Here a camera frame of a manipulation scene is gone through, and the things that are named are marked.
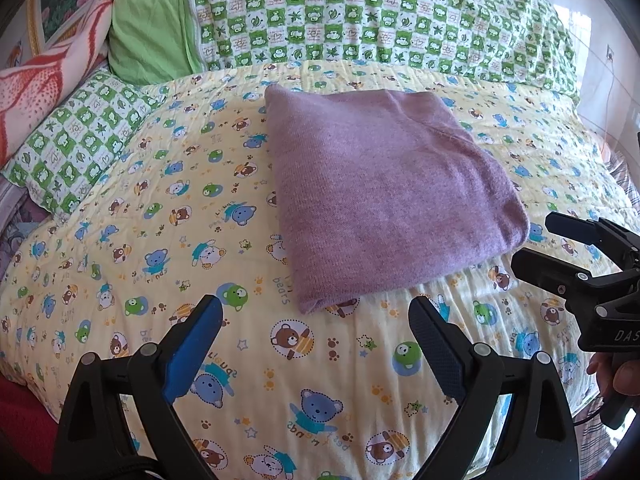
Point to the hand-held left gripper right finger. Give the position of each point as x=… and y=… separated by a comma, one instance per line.
x=437, y=350

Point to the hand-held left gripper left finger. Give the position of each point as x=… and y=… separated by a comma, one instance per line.
x=192, y=350

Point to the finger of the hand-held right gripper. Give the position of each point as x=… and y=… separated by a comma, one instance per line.
x=550, y=267
x=590, y=230

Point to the purple knit sweater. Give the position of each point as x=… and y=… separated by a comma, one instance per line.
x=390, y=190

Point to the person's right hand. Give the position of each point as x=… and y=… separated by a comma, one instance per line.
x=629, y=380

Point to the plaid bed sheet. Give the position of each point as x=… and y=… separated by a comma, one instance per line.
x=622, y=180

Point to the yellow bear print quilt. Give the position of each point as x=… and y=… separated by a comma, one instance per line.
x=350, y=360

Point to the red cloth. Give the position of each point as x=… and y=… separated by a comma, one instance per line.
x=25, y=430

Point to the grey patterned bed sheet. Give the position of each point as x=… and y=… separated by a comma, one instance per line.
x=20, y=230

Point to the small green checked pillow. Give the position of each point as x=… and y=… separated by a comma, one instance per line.
x=80, y=135

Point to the orange floral blanket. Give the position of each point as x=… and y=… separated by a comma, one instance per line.
x=45, y=85

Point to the green checkered large pillow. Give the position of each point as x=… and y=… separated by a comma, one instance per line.
x=350, y=15

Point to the wall socket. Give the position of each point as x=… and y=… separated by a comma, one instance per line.
x=610, y=52

